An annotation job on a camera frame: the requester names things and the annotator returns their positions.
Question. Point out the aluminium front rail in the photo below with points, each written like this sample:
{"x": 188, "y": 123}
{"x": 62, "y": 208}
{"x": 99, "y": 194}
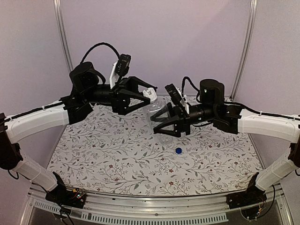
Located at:
{"x": 113, "y": 209}

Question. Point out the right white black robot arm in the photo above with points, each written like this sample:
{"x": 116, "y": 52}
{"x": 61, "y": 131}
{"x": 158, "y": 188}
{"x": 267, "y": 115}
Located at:
{"x": 235, "y": 118}

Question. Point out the small clear bottle white cap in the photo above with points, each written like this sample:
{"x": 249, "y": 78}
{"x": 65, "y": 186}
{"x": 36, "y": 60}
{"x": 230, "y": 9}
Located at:
{"x": 149, "y": 110}

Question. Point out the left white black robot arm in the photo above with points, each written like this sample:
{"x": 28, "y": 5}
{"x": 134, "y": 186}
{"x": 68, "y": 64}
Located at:
{"x": 89, "y": 88}

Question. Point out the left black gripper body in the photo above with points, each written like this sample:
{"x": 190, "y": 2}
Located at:
{"x": 123, "y": 83}

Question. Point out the white sports bottle cap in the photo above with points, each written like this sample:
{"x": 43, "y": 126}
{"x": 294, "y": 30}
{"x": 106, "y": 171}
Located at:
{"x": 150, "y": 93}

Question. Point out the blue bottle cap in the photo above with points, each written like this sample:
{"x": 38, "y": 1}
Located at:
{"x": 178, "y": 151}

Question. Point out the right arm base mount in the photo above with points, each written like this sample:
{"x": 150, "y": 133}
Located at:
{"x": 250, "y": 202}

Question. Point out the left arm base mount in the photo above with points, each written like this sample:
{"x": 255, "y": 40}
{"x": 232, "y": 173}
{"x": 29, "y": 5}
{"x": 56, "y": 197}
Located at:
{"x": 62, "y": 196}

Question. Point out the right aluminium frame post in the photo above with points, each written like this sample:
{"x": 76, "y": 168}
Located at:
{"x": 245, "y": 49}

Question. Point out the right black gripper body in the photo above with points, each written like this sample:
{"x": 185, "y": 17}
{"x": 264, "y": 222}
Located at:
{"x": 185, "y": 119}

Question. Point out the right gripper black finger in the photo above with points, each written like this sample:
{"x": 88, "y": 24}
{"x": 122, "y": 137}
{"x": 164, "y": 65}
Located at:
{"x": 163, "y": 114}
{"x": 169, "y": 127}

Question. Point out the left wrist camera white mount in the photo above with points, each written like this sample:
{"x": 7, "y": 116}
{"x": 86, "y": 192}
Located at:
{"x": 119, "y": 69}

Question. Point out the aluminium frame post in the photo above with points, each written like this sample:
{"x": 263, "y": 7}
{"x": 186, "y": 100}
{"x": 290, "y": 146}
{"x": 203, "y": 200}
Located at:
{"x": 245, "y": 49}
{"x": 62, "y": 34}

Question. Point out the left aluminium frame post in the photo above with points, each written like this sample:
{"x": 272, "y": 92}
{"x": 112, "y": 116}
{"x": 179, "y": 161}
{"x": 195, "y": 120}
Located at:
{"x": 62, "y": 34}

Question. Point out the floral patterned table mat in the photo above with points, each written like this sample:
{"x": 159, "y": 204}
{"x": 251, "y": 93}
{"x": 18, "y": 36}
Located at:
{"x": 119, "y": 154}

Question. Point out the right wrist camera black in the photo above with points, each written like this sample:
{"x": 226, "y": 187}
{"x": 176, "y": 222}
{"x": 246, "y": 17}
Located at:
{"x": 177, "y": 97}

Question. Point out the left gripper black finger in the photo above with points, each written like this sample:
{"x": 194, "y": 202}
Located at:
{"x": 135, "y": 82}
{"x": 130, "y": 101}

